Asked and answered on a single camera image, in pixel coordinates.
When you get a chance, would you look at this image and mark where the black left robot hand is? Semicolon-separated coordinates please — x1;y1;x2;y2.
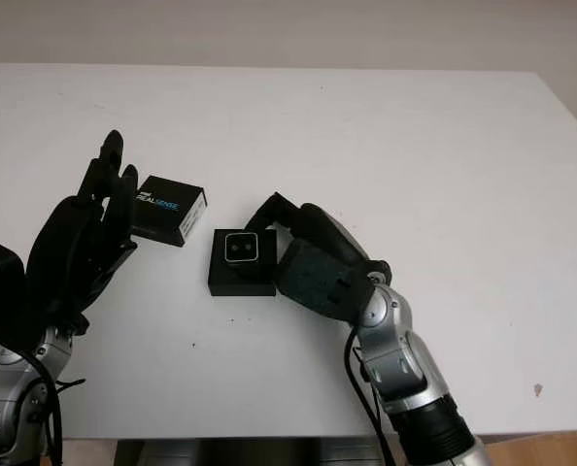
25;129;140;337

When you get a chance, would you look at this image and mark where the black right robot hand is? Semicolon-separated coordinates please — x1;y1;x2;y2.
244;192;393;288

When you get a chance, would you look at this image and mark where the small silver depth camera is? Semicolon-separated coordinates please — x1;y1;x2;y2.
222;231;261;266

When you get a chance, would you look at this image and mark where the black RealSense box lid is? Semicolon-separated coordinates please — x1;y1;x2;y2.
131;175;208;248

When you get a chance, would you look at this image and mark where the black box base with insert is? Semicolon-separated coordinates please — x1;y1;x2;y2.
206;227;278;298

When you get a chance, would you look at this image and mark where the dark grey robot torso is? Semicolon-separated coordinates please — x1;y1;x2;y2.
116;436;391;466

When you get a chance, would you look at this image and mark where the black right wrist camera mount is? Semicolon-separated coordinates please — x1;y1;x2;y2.
274;242;375;324

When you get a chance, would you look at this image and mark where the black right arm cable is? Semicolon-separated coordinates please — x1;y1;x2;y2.
342;329;396;466

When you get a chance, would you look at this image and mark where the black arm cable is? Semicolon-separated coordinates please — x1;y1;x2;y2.
342;329;396;466
20;349;88;466

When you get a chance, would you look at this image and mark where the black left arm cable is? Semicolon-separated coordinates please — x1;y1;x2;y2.
20;349;88;466

